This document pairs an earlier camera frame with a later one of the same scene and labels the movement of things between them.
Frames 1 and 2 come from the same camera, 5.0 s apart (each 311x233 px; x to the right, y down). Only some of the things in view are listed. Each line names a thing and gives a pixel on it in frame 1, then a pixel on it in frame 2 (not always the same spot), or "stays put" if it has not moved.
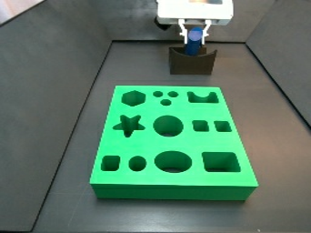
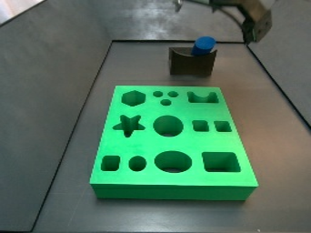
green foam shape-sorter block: (170, 147) stays put
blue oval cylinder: (195, 39) → (203, 45)
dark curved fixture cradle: (187, 65) stays put
